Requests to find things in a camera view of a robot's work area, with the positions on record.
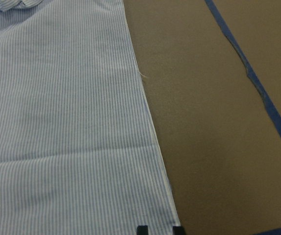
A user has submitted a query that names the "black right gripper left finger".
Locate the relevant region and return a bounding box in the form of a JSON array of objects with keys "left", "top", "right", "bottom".
[{"left": 136, "top": 225, "right": 148, "bottom": 235}]

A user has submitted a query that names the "light blue striped shirt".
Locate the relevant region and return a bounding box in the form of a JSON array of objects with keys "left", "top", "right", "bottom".
[{"left": 0, "top": 0, "right": 180, "bottom": 235}]

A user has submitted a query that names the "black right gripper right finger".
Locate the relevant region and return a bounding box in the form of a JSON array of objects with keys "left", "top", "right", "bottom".
[{"left": 172, "top": 226, "right": 185, "bottom": 235}]

